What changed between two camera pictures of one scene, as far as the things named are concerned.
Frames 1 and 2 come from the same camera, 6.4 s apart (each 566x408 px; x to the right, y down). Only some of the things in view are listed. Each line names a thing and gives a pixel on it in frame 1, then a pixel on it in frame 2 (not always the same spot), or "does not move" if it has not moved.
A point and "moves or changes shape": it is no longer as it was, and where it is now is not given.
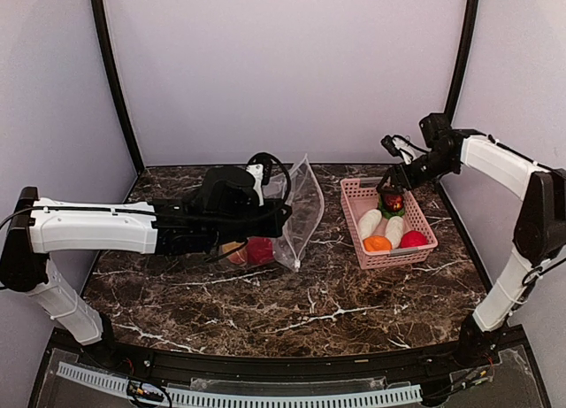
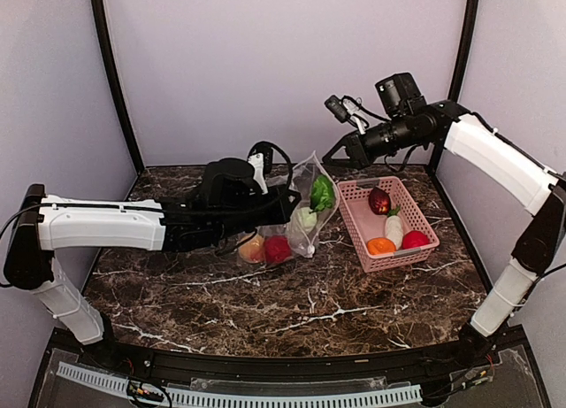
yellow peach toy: [239, 257] to [253, 249]
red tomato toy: [413, 239] does not move
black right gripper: [397, 171] to [359, 156]
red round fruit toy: [260, 250] to [277, 248]
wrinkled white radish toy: [394, 228] does not move
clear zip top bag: [299, 188] moves or changes shape
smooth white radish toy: [368, 222] to [302, 221]
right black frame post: [469, 31] does not move
